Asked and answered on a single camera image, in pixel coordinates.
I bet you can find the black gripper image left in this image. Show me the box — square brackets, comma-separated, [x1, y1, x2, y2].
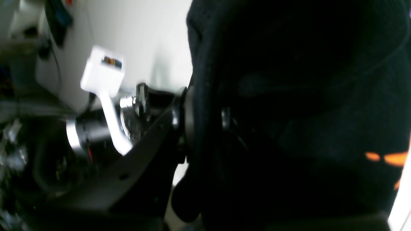
[32, 83, 193, 225]

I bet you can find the black T-shirt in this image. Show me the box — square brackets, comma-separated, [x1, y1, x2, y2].
[172, 0, 410, 226]

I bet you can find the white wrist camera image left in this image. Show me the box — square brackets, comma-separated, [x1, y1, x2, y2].
[80, 45, 133, 156]

